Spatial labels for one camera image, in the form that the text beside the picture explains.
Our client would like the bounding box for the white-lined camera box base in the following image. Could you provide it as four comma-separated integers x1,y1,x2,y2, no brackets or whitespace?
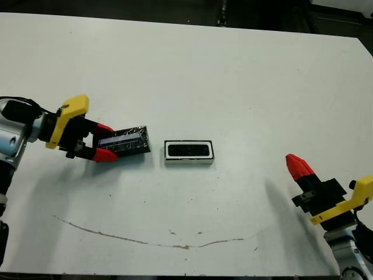
164,140,216,166

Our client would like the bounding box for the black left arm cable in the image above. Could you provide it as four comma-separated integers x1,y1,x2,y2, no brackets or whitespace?
16,97,58,116

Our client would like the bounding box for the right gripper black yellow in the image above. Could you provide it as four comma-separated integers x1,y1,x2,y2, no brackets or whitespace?
286,153,373,233

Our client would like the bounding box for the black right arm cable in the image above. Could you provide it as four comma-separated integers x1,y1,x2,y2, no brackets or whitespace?
351,205,373,236

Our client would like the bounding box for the black glossy box lid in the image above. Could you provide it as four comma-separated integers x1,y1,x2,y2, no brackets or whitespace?
97,125,152,155

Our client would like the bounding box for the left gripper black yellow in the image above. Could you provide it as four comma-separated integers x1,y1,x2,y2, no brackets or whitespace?
45,94,119,163

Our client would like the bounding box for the dark metal stand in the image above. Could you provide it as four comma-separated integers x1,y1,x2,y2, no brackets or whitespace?
217,0,230,26

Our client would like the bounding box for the black slim camera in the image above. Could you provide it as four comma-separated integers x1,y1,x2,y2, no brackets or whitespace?
168,143,211,158

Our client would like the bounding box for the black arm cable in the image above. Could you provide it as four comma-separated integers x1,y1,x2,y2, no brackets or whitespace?
351,205,373,236
16,97,58,116

